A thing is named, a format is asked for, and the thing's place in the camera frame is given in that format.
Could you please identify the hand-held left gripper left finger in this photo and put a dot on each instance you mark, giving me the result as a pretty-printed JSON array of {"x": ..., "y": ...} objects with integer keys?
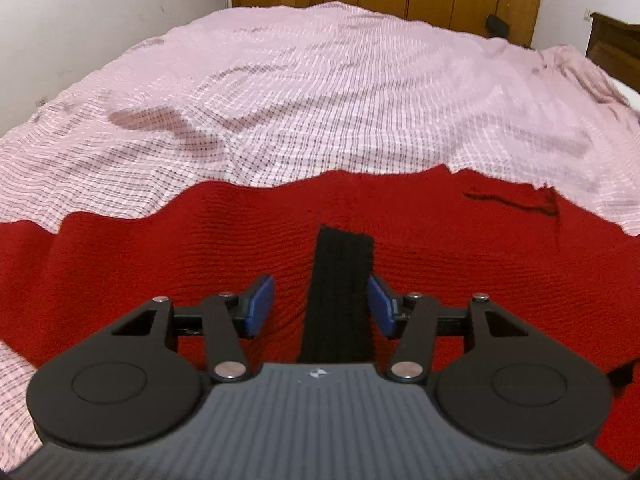
[{"x": 260, "y": 305}]

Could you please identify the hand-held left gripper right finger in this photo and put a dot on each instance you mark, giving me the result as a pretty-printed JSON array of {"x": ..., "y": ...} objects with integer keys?
[{"x": 381, "y": 305}]

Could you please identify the red knitted sweater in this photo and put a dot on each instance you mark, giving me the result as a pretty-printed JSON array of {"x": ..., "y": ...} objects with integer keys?
[{"x": 450, "y": 240}]

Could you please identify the pink checked bed sheet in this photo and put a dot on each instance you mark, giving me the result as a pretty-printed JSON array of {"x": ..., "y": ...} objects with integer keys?
[{"x": 300, "y": 85}]

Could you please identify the small black object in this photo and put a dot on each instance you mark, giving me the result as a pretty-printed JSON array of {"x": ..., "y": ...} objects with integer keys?
[{"x": 497, "y": 26}]

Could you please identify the white pillow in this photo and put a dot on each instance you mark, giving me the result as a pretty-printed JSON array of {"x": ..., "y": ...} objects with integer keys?
[{"x": 631, "y": 95}]

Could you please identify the dark wooden headboard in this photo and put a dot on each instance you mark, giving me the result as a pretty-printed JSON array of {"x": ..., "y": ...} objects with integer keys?
[{"x": 615, "y": 45}]

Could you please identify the white wall socket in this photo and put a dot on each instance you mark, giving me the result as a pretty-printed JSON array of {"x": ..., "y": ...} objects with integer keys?
[{"x": 587, "y": 13}]

